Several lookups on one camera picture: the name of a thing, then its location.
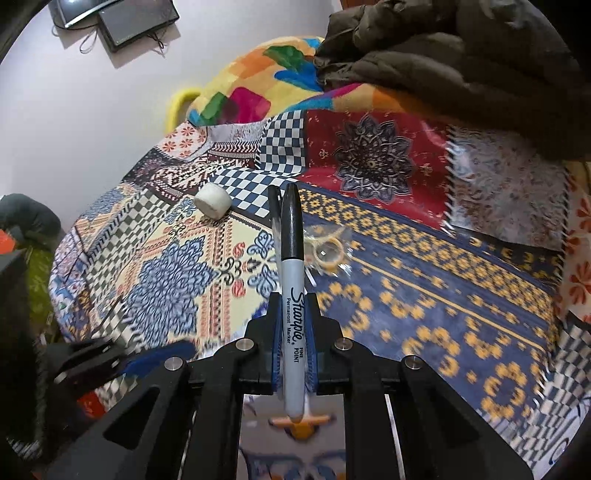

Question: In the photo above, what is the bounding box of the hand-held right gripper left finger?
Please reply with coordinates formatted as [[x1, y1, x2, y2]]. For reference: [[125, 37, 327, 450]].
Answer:
[[46, 291, 283, 480]]

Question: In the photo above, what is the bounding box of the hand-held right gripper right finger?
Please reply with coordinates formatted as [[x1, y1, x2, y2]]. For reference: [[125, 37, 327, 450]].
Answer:
[[306, 293, 533, 480]]

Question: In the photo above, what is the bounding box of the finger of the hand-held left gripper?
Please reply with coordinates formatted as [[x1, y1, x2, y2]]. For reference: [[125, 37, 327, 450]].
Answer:
[[117, 340, 197, 376], [44, 336, 127, 388]]

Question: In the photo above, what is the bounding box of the grey black-capped marker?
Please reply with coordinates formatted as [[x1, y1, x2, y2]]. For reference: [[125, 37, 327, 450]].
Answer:
[[279, 183, 308, 424]]

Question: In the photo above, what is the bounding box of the green patterned bag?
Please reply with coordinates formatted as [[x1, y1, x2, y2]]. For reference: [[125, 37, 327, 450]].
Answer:
[[25, 244, 58, 326]]

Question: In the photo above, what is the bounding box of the clear tape roll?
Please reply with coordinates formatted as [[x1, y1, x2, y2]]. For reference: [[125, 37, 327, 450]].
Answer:
[[305, 224, 354, 278]]

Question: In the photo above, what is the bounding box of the dark grey cloth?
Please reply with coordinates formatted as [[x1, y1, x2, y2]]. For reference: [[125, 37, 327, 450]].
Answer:
[[0, 194, 64, 252]]

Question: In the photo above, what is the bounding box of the black pen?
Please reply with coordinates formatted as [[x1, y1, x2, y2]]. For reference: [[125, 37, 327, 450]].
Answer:
[[268, 185, 284, 297]]

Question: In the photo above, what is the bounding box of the patchwork bedspread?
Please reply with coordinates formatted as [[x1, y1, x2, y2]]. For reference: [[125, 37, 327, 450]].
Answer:
[[48, 108, 591, 480]]

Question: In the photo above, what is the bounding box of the white tape roll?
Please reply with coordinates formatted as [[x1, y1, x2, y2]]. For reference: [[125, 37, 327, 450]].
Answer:
[[193, 183, 232, 219]]

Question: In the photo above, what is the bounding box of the yellow curved tube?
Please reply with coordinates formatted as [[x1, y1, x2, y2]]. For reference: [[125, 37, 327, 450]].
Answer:
[[168, 89, 202, 133]]

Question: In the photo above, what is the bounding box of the colourful block-pattern blanket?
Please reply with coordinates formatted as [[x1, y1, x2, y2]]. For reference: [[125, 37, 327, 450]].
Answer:
[[187, 36, 416, 129]]

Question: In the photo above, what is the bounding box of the brown puffer jacket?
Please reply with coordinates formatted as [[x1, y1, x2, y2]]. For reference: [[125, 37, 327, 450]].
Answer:
[[314, 0, 591, 163]]

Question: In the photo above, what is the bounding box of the wall-mounted black television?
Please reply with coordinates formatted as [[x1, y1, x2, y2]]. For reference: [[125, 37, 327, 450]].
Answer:
[[48, 0, 118, 30]]

